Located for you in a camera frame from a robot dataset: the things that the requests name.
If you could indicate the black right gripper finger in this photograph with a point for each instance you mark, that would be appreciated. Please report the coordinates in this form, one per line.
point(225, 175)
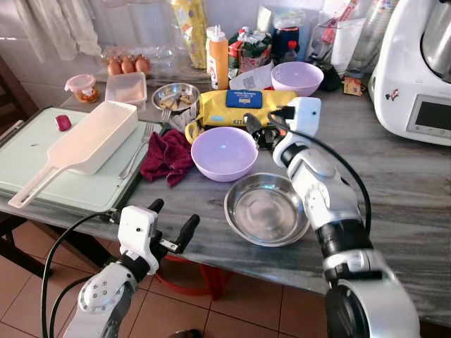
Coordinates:
point(261, 142)
point(251, 122)

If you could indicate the clear rectangular plastic container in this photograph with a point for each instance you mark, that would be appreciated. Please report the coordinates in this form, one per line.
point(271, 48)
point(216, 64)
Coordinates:
point(125, 90)

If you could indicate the dark blue packet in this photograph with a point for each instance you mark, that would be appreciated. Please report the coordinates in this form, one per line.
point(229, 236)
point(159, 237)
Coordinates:
point(285, 36)

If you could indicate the red stool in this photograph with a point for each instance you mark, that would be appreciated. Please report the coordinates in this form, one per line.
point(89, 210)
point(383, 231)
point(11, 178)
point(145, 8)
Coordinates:
point(215, 279)

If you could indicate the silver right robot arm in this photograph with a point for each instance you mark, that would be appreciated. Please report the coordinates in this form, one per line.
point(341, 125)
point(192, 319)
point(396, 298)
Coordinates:
point(320, 190)

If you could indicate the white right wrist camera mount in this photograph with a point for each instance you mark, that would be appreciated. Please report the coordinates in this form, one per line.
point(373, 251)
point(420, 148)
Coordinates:
point(306, 116)

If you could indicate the white kitchen cooking machine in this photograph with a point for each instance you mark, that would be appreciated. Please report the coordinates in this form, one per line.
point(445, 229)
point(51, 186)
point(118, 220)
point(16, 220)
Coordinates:
point(402, 70)

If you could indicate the orange bottle with white cap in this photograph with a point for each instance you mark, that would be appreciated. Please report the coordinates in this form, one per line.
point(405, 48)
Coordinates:
point(218, 63)

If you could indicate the small red object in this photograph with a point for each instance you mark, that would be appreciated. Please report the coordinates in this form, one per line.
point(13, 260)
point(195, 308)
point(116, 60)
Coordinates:
point(63, 122)

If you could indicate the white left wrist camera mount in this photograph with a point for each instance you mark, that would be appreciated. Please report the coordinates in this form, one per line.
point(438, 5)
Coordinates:
point(135, 229)

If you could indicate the maroon cloth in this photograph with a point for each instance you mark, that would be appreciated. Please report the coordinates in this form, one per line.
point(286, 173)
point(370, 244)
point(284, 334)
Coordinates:
point(165, 158)

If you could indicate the silver fork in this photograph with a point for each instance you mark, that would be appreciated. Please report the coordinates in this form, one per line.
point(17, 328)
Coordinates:
point(134, 152)
point(165, 117)

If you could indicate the tall clear plastic bottle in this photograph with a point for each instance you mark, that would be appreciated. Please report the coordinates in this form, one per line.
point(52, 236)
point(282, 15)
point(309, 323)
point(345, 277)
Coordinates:
point(377, 35)

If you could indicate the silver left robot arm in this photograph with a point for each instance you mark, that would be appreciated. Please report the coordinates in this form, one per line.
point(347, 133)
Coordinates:
point(106, 296)

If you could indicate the yellow kitchen wipes pack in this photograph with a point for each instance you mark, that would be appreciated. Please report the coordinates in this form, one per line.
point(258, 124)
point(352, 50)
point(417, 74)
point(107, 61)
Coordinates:
point(218, 109)

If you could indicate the clear plastic egg carton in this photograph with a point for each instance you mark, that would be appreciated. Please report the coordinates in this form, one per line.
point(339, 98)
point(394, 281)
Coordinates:
point(162, 60)

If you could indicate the shallow stainless steel plate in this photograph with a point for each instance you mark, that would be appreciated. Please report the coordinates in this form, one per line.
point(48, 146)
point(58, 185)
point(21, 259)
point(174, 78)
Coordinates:
point(261, 211)

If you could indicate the tall yellow printed packet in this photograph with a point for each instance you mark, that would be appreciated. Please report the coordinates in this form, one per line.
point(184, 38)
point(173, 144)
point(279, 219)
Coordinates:
point(190, 28)

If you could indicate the brown egg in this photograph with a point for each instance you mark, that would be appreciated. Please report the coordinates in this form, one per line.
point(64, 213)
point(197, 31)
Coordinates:
point(114, 67)
point(128, 65)
point(142, 63)

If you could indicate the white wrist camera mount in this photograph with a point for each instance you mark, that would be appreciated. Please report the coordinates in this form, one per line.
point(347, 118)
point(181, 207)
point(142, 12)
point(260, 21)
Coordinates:
point(306, 116)
point(135, 229)

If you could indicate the green and red food packet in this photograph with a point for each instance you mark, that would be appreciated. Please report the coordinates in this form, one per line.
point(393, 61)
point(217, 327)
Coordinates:
point(254, 49)

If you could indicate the small clear bottle red cap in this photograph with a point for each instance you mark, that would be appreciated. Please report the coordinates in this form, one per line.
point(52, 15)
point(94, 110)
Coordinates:
point(290, 55)

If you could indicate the small yellow box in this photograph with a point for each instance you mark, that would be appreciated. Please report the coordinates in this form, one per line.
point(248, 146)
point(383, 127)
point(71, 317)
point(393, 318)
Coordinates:
point(352, 86)

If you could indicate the clear plastic bag red print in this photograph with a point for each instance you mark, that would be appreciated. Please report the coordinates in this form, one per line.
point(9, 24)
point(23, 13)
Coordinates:
point(325, 32)

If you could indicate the black cone shaped object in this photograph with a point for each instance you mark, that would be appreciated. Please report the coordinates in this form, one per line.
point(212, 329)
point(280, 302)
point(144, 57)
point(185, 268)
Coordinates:
point(329, 79)

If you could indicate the small jar with pink lid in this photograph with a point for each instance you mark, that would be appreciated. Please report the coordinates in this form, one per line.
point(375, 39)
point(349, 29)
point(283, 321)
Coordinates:
point(81, 84)

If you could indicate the white plastic bag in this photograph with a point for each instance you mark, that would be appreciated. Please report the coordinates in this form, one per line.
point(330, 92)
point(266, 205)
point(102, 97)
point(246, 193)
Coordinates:
point(347, 46)

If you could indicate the lilac plastic bowl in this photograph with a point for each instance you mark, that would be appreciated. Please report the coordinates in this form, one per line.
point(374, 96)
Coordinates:
point(296, 79)
point(224, 158)

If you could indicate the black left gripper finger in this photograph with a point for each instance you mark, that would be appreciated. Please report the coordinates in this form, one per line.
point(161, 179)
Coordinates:
point(187, 232)
point(155, 206)

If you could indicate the pale green cutting board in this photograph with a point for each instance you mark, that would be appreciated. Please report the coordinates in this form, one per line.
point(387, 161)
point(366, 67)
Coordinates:
point(35, 155)

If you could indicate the dark wooden chair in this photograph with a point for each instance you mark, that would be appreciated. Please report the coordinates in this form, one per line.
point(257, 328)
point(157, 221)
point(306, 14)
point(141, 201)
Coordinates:
point(10, 98)

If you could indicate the small steel bowl with food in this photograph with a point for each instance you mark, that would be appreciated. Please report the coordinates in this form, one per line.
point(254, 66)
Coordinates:
point(176, 106)

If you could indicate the white hanging cloths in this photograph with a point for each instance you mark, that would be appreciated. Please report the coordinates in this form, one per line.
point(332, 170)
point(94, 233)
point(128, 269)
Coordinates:
point(63, 24)

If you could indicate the white paper sheet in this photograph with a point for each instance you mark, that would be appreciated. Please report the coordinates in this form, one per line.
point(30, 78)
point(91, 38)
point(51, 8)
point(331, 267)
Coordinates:
point(254, 79)

